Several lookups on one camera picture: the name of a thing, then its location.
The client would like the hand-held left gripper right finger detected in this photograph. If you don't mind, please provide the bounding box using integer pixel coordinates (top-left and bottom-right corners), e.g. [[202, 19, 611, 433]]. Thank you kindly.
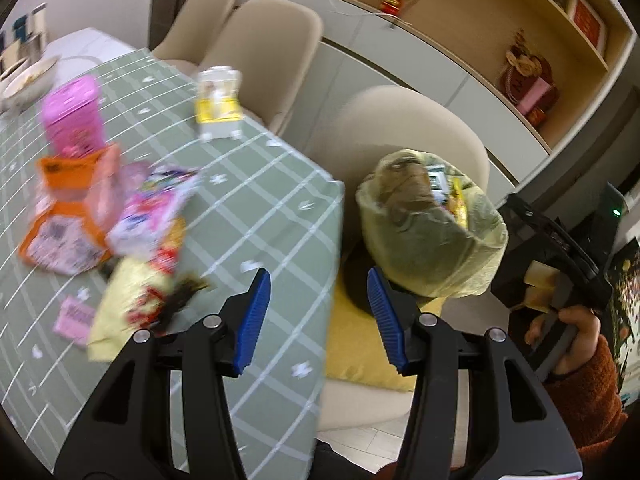
[[366, 266, 583, 480]]

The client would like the dark clothing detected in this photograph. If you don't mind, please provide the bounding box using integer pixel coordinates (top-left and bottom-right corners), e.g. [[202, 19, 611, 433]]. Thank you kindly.
[[315, 437, 416, 480]]

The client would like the green checked tablecloth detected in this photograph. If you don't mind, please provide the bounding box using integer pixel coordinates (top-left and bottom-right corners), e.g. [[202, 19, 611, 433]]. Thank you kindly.
[[0, 47, 347, 476]]

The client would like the white mug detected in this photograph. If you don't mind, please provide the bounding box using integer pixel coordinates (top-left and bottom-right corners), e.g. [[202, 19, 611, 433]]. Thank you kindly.
[[0, 45, 23, 72]]

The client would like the wooden wall shelf unit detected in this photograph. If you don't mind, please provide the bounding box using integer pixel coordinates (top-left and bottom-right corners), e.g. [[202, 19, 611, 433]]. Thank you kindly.
[[220, 0, 640, 156]]

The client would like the pink tin box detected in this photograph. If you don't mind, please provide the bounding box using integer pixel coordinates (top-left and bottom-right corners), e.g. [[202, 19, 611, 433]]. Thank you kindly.
[[41, 75, 108, 157]]

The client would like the black bin with yellow bag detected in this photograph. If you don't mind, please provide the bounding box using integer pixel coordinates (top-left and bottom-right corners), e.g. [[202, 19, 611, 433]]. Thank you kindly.
[[356, 149, 510, 298]]

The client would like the person's right forearm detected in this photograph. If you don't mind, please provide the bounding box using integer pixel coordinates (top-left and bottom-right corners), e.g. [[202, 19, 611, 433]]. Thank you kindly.
[[542, 335, 630, 453]]

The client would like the black floor appliance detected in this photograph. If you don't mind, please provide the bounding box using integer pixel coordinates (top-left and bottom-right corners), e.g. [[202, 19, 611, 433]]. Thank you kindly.
[[492, 182, 632, 311]]

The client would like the dark striped packet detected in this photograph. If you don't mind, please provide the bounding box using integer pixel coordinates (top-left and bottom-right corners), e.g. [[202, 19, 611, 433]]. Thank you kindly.
[[425, 162, 451, 206]]

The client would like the dark floral printed cloth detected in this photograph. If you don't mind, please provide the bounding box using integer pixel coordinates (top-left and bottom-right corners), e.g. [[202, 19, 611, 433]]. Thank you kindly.
[[605, 242, 640, 401]]

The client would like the person's right hand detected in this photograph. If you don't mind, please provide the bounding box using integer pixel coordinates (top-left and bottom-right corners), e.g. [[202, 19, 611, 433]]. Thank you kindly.
[[524, 305, 603, 378]]

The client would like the tall pink box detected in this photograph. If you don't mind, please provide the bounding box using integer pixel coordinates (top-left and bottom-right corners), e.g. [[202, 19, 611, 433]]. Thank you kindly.
[[515, 80, 558, 116]]

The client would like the pile of snack wrappers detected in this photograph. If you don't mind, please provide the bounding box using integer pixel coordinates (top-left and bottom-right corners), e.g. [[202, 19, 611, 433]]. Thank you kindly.
[[17, 142, 216, 366]]

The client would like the red framed picture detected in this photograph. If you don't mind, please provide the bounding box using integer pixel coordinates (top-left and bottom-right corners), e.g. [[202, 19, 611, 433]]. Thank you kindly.
[[565, 0, 608, 58]]

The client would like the crumpled brown paper bag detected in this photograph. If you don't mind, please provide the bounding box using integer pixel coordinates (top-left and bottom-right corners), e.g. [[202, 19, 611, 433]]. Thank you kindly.
[[372, 152, 436, 211]]

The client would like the large red gift bag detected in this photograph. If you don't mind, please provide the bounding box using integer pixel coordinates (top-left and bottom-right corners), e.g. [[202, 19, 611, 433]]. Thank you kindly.
[[497, 30, 556, 106]]

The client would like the large patterned bowl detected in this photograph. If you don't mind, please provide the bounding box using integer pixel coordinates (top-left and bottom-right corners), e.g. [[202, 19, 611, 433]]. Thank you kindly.
[[0, 55, 61, 111]]

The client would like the grey sideboard cabinet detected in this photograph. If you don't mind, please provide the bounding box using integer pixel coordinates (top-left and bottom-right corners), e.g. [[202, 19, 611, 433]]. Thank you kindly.
[[217, 0, 553, 196]]

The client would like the yellow seat cushion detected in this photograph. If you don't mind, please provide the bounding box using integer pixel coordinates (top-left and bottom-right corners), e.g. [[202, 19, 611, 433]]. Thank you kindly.
[[325, 280, 451, 393]]

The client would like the beige dining chair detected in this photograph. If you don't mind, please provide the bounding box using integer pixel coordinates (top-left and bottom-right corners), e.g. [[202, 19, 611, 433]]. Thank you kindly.
[[195, 0, 323, 136], [150, 0, 238, 68], [315, 85, 491, 433]]

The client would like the white yellow toothpick dispenser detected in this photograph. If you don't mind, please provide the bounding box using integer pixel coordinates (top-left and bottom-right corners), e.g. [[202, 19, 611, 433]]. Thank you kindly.
[[196, 65, 245, 142]]

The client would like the yellow candy packet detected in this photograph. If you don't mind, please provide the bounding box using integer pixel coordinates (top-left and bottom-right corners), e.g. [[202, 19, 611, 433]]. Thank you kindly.
[[447, 177, 473, 231]]

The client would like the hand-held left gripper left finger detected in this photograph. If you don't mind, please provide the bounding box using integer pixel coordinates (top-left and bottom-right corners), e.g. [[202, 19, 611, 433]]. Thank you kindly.
[[54, 267, 272, 480]]

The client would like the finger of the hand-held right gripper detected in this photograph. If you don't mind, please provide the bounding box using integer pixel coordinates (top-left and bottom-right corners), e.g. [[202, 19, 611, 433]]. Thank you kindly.
[[504, 193, 615, 307]]

